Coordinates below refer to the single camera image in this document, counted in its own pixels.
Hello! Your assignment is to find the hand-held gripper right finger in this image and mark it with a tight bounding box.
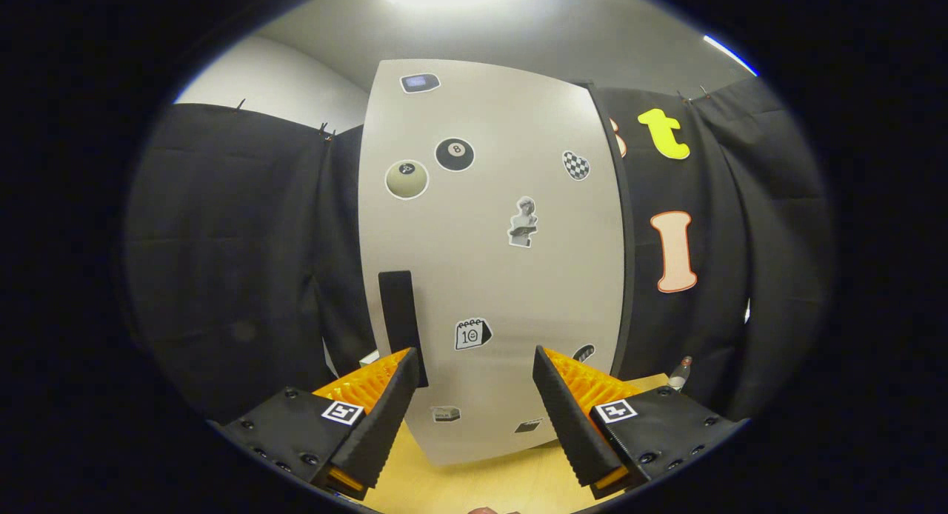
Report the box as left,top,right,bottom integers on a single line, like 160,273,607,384
532,345,747,501

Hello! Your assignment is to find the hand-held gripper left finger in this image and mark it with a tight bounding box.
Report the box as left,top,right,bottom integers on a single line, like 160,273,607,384
210,347,421,501

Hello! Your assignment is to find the black door handle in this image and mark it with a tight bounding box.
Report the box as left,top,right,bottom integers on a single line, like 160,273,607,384
378,270,430,389

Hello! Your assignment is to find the beige shoe cabinet door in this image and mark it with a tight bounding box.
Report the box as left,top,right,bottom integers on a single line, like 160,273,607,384
358,59,627,467

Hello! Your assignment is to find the black backdrop cloth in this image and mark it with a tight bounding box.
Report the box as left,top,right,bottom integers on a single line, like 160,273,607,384
122,77,834,426

